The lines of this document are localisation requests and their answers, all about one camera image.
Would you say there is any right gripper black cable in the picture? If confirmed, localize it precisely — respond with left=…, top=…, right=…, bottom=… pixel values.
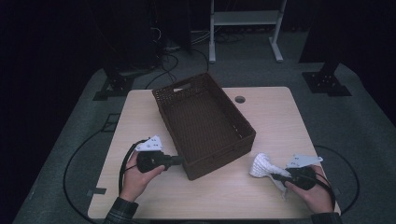
left=307, top=172, right=337, bottom=210

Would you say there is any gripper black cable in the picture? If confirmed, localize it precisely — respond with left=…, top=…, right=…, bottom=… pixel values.
left=118, top=138, right=149, bottom=196
left=307, top=172, right=337, bottom=210

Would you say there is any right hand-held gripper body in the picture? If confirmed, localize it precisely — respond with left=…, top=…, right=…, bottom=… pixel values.
left=285, top=153, right=324, bottom=191

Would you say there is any brown wicker basket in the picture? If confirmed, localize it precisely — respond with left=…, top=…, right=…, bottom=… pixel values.
left=151, top=72, right=257, bottom=182

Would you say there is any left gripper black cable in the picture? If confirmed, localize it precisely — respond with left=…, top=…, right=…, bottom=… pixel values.
left=118, top=138, right=149, bottom=196

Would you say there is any tangle of floor cables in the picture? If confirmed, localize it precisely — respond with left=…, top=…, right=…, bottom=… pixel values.
left=144, top=26, right=210, bottom=91

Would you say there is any long black floor cable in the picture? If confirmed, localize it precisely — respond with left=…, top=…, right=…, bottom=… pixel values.
left=313, top=144, right=361, bottom=216
left=63, top=129, right=105, bottom=224

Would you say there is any black tape square outline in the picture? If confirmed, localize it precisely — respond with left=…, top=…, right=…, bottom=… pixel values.
left=101, top=113, right=121, bottom=133

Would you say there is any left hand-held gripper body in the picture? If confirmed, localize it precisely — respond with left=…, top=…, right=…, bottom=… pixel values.
left=134, top=133, right=171, bottom=175

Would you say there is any white metal stand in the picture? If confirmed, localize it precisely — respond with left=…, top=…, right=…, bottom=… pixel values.
left=208, top=0, right=288, bottom=64

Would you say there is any person's left hand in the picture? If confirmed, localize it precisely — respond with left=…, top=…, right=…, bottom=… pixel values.
left=119, top=150, right=166, bottom=203

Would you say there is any person's right hand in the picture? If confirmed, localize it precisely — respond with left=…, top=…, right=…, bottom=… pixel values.
left=284, top=164, right=334, bottom=215

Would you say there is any black stand base with bolts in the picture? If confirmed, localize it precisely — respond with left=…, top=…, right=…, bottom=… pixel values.
left=301, top=60, right=353, bottom=97

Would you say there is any black stand base with struts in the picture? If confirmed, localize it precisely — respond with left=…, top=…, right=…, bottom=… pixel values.
left=92, top=68, right=138, bottom=102

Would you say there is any white knitted cloth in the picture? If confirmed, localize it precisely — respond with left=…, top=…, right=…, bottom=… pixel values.
left=248, top=151, right=292, bottom=201

